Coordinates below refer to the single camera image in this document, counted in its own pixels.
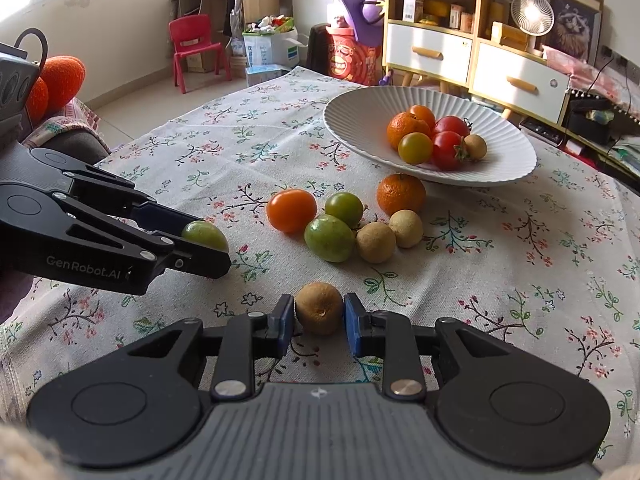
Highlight white ribbed plate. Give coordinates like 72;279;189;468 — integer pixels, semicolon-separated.
322;86;538;186

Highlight orange fuzzy cloth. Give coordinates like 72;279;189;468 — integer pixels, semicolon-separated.
25;55;87;123

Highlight purple hat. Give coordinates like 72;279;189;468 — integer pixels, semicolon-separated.
340;0;387;43

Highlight wooden sideboard grey drawers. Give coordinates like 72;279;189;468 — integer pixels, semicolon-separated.
565;85;640;181

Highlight black power cable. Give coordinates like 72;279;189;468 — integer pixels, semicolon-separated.
585;55;613;96

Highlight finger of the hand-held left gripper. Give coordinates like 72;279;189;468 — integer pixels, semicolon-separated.
65;165;201;235
52;191;232;279

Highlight yellow green tomato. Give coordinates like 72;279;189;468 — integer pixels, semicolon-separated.
398;131;434;166

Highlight black case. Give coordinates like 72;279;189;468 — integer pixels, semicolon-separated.
567;92;621;146

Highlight light blue box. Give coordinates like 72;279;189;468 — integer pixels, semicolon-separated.
245;65;291;88

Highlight grey sofa armrest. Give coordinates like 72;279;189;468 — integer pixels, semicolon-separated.
22;110;113;166

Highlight floral tablecloth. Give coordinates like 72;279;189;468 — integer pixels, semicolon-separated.
0;65;640;466

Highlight mandarin orange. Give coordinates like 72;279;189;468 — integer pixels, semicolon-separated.
376;172;427;217
387;111;432;151

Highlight pile of loose papers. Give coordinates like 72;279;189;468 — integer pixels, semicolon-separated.
607;135;640;171

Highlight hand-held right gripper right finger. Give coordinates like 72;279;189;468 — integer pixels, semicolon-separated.
345;294;521;403

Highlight low wooden drawer cabinet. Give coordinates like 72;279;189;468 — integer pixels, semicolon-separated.
470;35;571;126

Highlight tall wooden shelf cabinet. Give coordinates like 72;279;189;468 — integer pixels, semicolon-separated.
385;0;483;88

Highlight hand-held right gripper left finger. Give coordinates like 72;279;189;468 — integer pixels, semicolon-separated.
120;294;295;403

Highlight red printed barrel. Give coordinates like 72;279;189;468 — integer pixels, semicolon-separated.
327;25;386;87

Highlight brown longan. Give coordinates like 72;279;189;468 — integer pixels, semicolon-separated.
294;281;345;337
355;221;397;265
462;133;488;162
388;209;425;249

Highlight white cardboard box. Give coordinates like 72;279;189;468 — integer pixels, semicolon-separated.
242;30;301;68

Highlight clear bin black lid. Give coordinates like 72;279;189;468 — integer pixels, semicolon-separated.
520;117;568;148

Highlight white desk fan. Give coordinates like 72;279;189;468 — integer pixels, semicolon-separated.
510;0;556;56

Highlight large red tomato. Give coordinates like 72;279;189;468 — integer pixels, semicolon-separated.
431;131;471;171

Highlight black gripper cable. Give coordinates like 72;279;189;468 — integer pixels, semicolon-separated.
14;27;48;66

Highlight framed cat picture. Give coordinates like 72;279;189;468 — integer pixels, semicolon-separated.
542;0;605;66

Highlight small red tomato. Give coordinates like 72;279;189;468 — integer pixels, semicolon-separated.
432;115;473;137

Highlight yellow container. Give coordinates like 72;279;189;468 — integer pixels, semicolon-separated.
422;0;451;26

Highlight brown cardboard box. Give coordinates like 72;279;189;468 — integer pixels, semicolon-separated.
240;0;293;26

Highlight pink plaid cloth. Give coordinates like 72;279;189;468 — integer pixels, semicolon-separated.
37;97;101;133

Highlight beige fuzzy sleeve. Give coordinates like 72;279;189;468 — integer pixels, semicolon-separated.
0;422;66;480

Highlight green plum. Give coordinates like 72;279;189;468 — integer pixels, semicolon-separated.
304;214;356;263
181;220;229;253
324;191;365;228

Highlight orange tomato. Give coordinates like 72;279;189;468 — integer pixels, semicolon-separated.
409;104;437;128
266;188;318;234

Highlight black ribbed appliance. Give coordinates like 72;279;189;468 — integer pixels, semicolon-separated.
306;22;333;73

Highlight red plastic chair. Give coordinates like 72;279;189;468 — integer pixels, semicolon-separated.
168;14;233;95

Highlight pile of colourful toys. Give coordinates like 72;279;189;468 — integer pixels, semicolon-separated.
245;12;296;36

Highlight tan cardboard box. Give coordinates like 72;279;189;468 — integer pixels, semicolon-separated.
491;21;530;52

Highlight pink printed cloth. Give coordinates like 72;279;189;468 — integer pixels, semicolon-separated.
542;45;640;126

